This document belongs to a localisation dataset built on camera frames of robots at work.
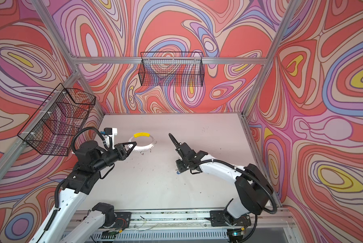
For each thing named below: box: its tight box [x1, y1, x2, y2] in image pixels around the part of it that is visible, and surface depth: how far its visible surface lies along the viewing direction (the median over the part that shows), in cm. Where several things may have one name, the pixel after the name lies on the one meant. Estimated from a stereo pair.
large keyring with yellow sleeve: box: [128, 132, 157, 155], surface depth 71 cm
